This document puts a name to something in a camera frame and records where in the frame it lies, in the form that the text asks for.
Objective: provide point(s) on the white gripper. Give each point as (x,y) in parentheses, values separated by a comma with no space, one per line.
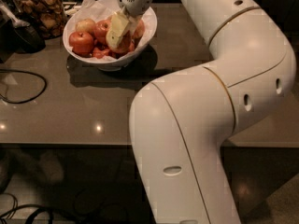
(135,1)

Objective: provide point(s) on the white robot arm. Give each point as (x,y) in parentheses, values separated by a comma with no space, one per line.
(179,121)

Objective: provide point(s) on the red apple centre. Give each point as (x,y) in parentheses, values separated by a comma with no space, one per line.
(100,31)

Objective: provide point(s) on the white ceramic bowl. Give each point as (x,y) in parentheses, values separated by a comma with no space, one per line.
(109,63)

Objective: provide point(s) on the small red apple bottom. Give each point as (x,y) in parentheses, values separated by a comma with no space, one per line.
(100,53)

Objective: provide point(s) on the red-yellow apple right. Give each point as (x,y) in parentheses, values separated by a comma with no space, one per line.
(139,30)

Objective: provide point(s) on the pale apple back left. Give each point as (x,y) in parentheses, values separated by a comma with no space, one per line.
(86,25)

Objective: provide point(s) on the red apple front left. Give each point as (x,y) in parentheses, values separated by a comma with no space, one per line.
(81,43)

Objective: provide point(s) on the white paper bowl liner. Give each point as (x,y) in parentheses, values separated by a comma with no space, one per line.
(101,9)

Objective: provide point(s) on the glass jar of dried chips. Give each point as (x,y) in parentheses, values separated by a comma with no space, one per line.
(47,16)

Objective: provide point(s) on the white shoe under table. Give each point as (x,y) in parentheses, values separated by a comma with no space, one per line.
(51,168)

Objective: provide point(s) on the black appliance with handle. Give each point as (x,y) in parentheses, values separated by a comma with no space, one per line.
(17,35)

